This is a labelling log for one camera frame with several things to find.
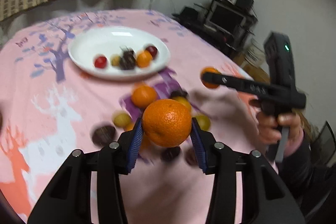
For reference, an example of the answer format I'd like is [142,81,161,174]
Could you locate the red cherry tomato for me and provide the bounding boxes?
[94,55,108,69]

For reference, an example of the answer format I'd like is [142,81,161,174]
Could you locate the small dark chestnut top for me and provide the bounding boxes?
[169,89,189,99]

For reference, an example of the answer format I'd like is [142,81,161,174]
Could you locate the person's hand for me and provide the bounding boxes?
[256,111,303,147]

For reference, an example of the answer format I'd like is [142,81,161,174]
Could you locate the orange mandarin bottom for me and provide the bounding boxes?
[142,99,192,148]

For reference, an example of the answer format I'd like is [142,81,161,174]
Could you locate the small orange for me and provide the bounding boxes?
[200,67,221,89]

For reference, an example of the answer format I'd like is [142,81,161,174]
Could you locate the yellow-orange kumquat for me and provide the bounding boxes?
[173,96,192,112]

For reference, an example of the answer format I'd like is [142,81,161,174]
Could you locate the dark water chestnut in plate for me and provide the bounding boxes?
[119,48,136,71]

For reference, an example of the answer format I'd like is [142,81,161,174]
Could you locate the large orange mandarin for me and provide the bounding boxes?
[131,85,158,109]

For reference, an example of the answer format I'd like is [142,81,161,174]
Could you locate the black computer monitor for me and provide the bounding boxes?
[206,2,246,34]

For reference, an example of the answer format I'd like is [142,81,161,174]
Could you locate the dark water chestnut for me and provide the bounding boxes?
[91,125,116,147]
[161,146,181,162]
[119,48,136,71]

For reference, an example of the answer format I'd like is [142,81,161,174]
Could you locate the white oval plate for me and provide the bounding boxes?
[68,26,171,81]

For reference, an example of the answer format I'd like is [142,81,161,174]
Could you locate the dark red plum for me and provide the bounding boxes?
[185,147,198,166]

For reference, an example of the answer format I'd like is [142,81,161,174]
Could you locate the green-yellow mandarin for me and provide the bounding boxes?
[194,115,211,131]

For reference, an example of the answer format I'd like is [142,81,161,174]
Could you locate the pink deer print tablecloth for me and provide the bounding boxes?
[1,10,264,223]

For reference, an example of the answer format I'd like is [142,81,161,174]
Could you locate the yellow-brown longan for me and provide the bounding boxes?
[112,112,131,128]

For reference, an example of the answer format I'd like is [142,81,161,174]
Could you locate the dark red cherry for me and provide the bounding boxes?
[145,45,158,60]

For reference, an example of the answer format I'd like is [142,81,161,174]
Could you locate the black speaker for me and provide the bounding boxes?
[235,0,254,12]

